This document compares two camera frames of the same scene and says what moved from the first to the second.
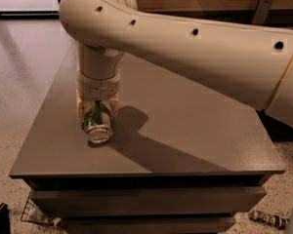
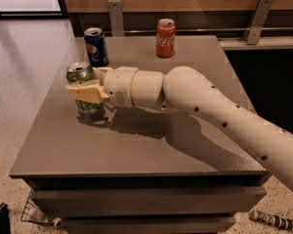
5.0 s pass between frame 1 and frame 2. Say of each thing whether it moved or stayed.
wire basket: stayed
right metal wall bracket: stayed
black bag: stayed
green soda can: moved
